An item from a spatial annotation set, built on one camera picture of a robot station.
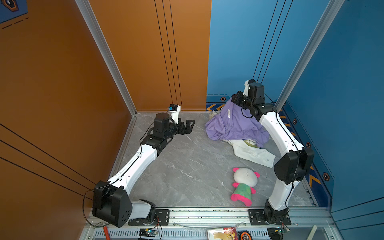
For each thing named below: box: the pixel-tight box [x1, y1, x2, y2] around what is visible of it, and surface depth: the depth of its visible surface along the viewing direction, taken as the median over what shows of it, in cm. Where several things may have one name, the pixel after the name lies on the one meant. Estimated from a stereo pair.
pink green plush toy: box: [230, 167, 260, 207], surface depth 81 cm
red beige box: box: [207, 227, 238, 240], surface depth 67 cm
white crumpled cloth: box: [227, 140, 276, 168], surface depth 96 cm
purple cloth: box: [205, 98, 270, 148], surface depth 94 cm
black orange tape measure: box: [238, 230, 253, 240], surface depth 68 cm
